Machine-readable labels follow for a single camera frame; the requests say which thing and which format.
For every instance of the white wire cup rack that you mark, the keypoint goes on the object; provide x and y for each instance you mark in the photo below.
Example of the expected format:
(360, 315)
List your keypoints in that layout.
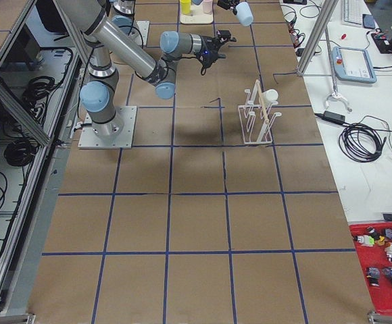
(256, 118)

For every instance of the cream bunny tray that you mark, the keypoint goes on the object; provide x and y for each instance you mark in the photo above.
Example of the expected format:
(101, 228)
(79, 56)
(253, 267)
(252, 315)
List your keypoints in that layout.
(196, 16)

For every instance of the black power adapter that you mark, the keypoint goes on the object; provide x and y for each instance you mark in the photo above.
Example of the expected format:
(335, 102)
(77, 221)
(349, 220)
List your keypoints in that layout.
(334, 118)

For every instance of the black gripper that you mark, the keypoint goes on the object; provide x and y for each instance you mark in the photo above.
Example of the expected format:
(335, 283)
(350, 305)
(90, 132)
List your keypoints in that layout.
(225, 4)
(211, 44)

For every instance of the red parts tray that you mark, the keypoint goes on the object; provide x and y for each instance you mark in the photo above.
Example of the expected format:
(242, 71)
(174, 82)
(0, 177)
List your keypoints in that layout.
(373, 243)

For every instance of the light blue cup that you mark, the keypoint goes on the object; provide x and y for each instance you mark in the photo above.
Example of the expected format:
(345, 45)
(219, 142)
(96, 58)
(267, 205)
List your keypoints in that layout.
(244, 14)

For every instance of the white cup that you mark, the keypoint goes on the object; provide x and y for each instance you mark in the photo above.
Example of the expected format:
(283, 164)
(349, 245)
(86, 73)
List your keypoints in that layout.
(270, 97)

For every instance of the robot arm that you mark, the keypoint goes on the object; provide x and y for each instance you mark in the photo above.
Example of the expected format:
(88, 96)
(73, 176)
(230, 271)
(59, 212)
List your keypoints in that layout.
(105, 38)
(123, 12)

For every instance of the white plastic clamp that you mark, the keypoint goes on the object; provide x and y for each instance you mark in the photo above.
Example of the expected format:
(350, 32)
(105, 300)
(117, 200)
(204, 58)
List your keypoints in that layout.
(335, 97)

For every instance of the teach pendant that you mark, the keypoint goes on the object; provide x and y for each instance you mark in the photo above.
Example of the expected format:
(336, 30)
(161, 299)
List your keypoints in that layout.
(352, 64)

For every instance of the aluminium frame post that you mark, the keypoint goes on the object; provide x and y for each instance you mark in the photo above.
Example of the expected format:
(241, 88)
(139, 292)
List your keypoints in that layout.
(320, 25)

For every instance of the white keyboard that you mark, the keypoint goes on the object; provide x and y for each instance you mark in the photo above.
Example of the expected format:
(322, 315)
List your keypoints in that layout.
(352, 14)

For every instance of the pink cup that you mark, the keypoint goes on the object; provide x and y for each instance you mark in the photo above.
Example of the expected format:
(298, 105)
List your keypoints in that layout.
(207, 6)

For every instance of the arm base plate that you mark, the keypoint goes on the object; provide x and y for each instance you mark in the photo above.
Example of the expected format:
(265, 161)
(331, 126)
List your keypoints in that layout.
(141, 33)
(118, 133)

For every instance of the yellow cup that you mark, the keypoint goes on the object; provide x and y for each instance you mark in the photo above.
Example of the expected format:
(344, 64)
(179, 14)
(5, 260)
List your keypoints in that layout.
(185, 7)

